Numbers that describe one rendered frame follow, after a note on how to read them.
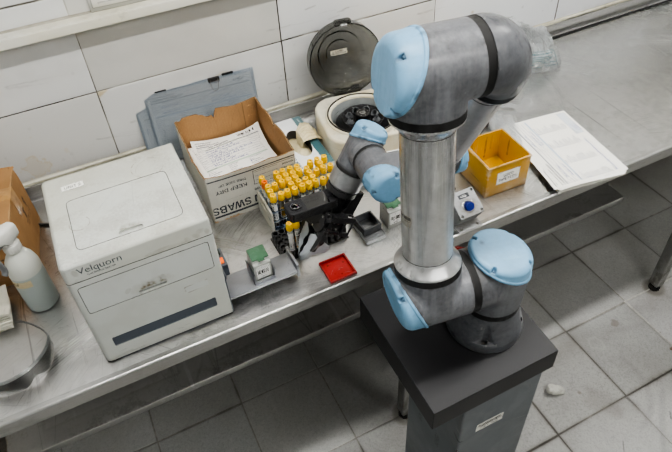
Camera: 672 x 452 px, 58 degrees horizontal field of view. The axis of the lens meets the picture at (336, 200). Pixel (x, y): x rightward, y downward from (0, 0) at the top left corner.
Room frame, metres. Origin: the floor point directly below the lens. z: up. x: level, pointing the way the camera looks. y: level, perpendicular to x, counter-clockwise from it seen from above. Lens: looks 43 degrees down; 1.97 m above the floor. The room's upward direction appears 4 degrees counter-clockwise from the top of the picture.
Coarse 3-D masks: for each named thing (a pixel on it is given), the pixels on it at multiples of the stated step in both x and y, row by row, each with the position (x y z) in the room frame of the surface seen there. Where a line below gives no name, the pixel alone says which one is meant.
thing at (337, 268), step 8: (336, 256) 0.98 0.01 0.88; (344, 256) 0.98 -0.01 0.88; (320, 264) 0.96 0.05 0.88; (328, 264) 0.96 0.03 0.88; (336, 264) 0.96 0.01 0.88; (344, 264) 0.96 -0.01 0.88; (328, 272) 0.94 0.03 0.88; (336, 272) 0.93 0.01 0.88; (344, 272) 0.93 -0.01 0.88; (352, 272) 0.93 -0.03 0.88; (336, 280) 0.91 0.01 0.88
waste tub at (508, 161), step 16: (480, 144) 1.30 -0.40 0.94; (496, 144) 1.32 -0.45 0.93; (512, 144) 1.27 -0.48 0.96; (480, 160) 1.19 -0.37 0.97; (496, 160) 1.30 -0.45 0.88; (512, 160) 1.26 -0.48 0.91; (528, 160) 1.20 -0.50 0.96; (464, 176) 1.24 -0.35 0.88; (480, 176) 1.18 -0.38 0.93; (496, 176) 1.17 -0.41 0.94; (512, 176) 1.18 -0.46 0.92; (480, 192) 1.17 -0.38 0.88; (496, 192) 1.17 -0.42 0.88
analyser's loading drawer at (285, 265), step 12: (288, 252) 0.95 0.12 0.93; (276, 264) 0.94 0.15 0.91; (288, 264) 0.93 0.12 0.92; (228, 276) 0.91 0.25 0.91; (240, 276) 0.91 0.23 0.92; (252, 276) 0.89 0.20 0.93; (276, 276) 0.90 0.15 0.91; (288, 276) 0.90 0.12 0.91; (228, 288) 0.87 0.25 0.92; (240, 288) 0.87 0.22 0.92; (252, 288) 0.87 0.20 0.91
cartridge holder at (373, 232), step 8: (360, 216) 1.09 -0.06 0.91; (368, 216) 1.10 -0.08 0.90; (360, 224) 1.05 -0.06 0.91; (368, 224) 1.07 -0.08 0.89; (376, 224) 1.05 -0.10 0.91; (360, 232) 1.05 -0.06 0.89; (368, 232) 1.04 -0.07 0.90; (376, 232) 1.04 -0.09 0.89; (384, 232) 1.04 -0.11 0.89; (368, 240) 1.02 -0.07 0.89; (376, 240) 1.03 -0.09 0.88
